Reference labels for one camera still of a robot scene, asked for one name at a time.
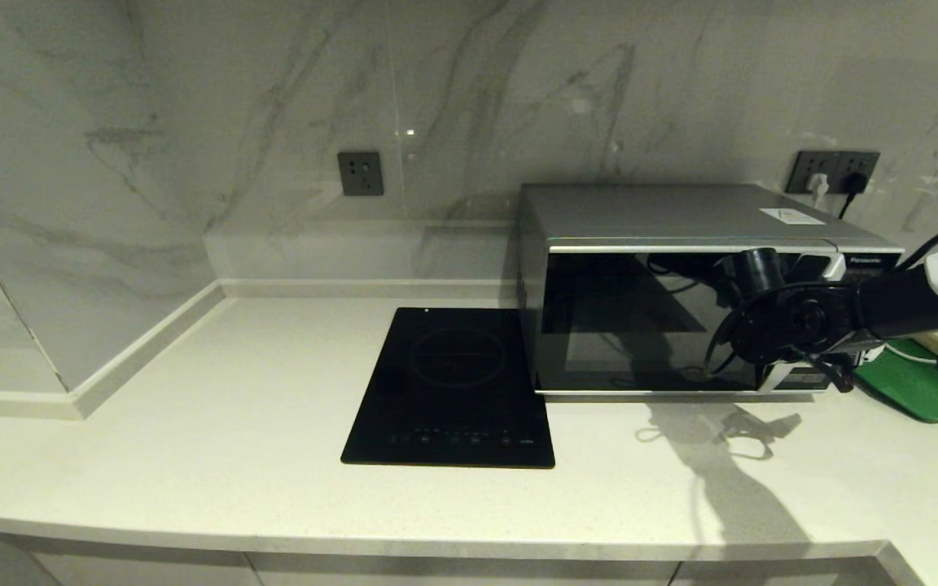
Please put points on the black induction cooktop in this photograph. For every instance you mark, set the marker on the black induction cooktop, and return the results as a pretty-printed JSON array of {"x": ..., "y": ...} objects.
[{"x": 446, "y": 382}]

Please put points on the grey double wall socket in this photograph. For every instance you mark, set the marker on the grey double wall socket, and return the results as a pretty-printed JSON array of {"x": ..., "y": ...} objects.
[{"x": 835, "y": 162}]

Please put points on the green plastic tray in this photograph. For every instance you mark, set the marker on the green plastic tray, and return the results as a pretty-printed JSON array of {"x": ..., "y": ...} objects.
[{"x": 900, "y": 391}]

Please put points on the silver microwave oven body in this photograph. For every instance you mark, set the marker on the silver microwave oven body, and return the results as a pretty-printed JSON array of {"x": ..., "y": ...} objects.
[{"x": 664, "y": 212}]

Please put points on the black cylindrical wrist module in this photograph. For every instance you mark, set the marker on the black cylindrical wrist module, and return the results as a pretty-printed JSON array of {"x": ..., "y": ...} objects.
[{"x": 760, "y": 268}]

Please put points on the white power plug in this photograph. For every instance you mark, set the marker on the white power plug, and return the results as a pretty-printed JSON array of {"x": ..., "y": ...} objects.
[{"x": 818, "y": 185}]

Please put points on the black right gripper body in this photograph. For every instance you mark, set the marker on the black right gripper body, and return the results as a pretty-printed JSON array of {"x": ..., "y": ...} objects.
[{"x": 795, "y": 325}]

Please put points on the white paper sheet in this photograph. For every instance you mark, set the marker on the white paper sheet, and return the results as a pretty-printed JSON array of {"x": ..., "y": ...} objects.
[{"x": 793, "y": 216}]

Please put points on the black power plug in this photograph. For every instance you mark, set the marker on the black power plug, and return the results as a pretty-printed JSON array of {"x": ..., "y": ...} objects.
[{"x": 854, "y": 182}]

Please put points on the grey single wall socket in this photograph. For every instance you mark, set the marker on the grey single wall socket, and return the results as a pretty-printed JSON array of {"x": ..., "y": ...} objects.
[{"x": 360, "y": 173}]

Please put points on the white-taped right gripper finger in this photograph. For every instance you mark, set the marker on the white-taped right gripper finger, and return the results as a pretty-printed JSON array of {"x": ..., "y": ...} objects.
[
  {"x": 811, "y": 267},
  {"x": 835, "y": 270}
]

